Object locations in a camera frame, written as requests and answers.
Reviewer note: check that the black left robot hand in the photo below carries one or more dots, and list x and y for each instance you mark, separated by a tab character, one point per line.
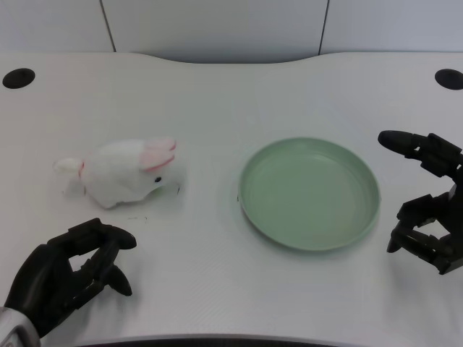
43	267

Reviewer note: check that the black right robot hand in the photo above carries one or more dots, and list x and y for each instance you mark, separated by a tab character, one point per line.
434	224

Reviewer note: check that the white rabbit doll pink ears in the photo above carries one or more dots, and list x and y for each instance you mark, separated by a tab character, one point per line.
123	173

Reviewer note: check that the green round plate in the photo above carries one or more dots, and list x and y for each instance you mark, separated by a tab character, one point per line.
309	193

